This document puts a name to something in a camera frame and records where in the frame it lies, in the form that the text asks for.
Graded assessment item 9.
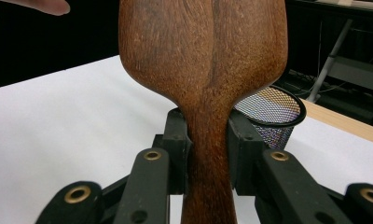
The black mesh pen cup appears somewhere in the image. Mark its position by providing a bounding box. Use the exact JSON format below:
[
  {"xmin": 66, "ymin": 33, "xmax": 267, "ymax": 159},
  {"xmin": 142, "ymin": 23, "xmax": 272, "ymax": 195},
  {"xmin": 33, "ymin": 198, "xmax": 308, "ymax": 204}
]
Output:
[{"xmin": 233, "ymin": 85, "xmax": 308, "ymax": 151}]

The desk with white legs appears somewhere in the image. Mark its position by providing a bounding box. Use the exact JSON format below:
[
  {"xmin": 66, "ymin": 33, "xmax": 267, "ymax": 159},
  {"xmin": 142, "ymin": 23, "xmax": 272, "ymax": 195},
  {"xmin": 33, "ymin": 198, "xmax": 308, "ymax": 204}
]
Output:
[{"xmin": 305, "ymin": 0, "xmax": 373, "ymax": 105}]

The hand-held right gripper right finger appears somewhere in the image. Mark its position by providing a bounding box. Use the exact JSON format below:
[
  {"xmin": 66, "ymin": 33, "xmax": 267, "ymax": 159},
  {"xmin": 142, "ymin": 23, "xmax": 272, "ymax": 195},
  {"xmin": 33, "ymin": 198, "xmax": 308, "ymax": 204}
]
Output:
[{"xmin": 227, "ymin": 108, "xmax": 266, "ymax": 197}]

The brown wooden hairbrush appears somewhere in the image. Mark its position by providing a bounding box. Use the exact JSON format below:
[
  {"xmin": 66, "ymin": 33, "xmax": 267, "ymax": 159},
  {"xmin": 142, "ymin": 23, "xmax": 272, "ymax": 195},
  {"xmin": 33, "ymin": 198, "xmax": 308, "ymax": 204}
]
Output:
[{"xmin": 117, "ymin": 0, "xmax": 290, "ymax": 224}]

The light wooden table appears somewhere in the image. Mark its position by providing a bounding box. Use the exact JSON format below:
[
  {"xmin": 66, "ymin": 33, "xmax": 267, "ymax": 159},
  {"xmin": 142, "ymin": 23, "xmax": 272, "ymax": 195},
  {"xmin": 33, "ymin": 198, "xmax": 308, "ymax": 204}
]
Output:
[{"xmin": 300, "ymin": 98, "xmax": 373, "ymax": 147}]

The bundle of floor cables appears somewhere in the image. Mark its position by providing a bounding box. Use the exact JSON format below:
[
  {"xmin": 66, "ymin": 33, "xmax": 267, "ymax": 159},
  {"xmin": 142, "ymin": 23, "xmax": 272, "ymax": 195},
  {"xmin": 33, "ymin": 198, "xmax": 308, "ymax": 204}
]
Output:
[{"xmin": 283, "ymin": 68, "xmax": 347, "ymax": 97}]

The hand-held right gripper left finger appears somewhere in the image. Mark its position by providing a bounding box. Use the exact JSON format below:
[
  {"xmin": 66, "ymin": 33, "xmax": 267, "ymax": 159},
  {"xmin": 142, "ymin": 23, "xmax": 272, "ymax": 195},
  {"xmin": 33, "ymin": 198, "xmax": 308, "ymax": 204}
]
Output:
[{"xmin": 151, "ymin": 106, "xmax": 193, "ymax": 196}]

